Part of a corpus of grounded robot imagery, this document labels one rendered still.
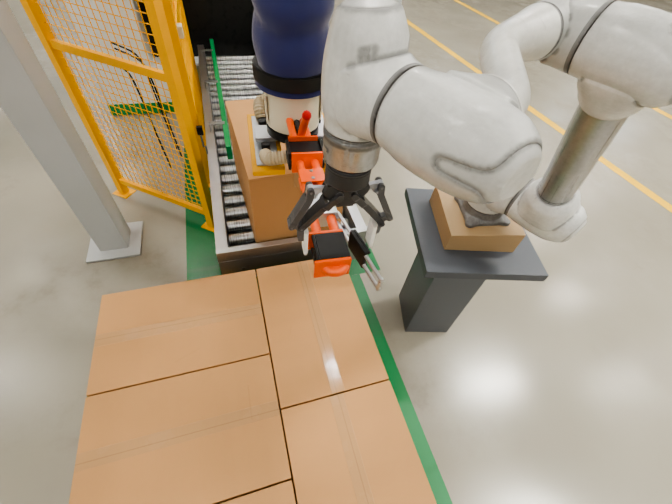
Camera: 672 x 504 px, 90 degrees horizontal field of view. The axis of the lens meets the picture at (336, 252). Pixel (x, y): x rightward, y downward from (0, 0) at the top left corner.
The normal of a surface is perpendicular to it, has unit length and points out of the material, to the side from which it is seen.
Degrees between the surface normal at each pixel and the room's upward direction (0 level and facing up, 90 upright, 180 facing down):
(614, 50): 76
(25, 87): 90
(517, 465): 0
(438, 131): 61
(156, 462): 0
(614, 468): 0
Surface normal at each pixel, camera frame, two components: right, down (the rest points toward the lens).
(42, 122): 0.28, 0.76
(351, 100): -0.70, 0.47
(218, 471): 0.09, -0.64
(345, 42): -0.59, 0.34
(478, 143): -0.36, 0.09
